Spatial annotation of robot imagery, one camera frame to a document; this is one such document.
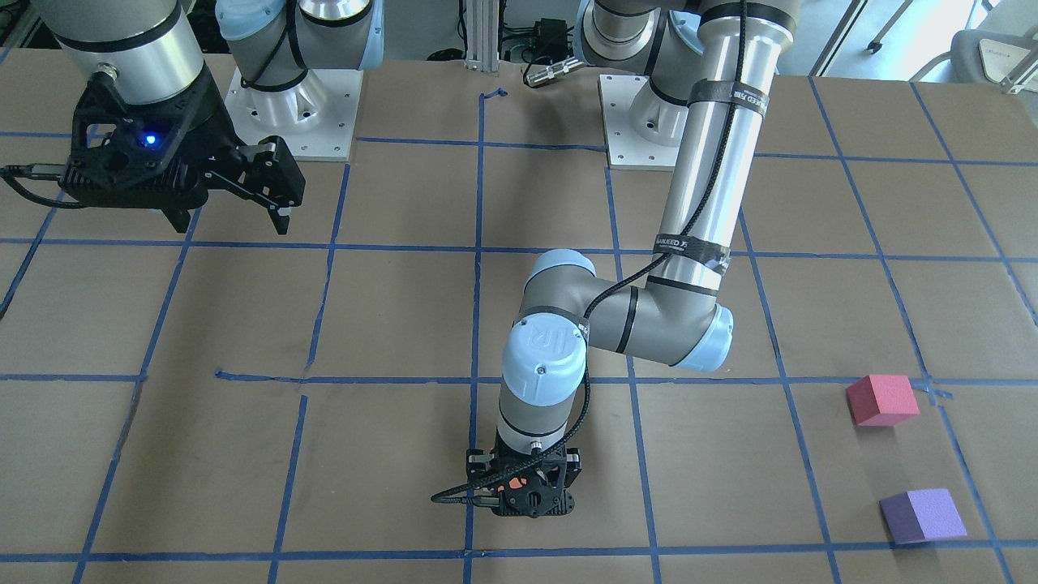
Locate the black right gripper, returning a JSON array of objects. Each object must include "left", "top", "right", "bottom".
[{"left": 62, "top": 69, "right": 307, "bottom": 235}]

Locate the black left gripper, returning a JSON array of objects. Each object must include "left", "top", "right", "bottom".
[{"left": 466, "top": 446, "right": 582, "bottom": 517}]

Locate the orange foam block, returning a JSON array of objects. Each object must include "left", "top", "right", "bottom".
[{"left": 495, "top": 476, "right": 529, "bottom": 492}]

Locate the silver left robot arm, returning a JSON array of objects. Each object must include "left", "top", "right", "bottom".
[{"left": 431, "top": 1, "right": 802, "bottom": 517}]

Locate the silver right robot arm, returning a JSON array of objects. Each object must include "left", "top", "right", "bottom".
[{"left": 2, "top": 1, "right": 384, "bottom": 235}]

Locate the pink foam block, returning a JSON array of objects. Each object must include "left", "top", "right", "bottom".
[{"left": 846, "top": 374, "right": 920, "bottom": 427}]

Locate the purple foam block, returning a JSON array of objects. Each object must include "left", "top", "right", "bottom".
[{"left": 879, "top": 488, "right": 967, "bottom": 546}]

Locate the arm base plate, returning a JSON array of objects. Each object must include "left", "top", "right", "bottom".
[
  {"left": 599, "top": 74, "right": 688, "bottom": 171},
  {"left": 224, "top": 69, "right": 364, "bottom": 162}
]

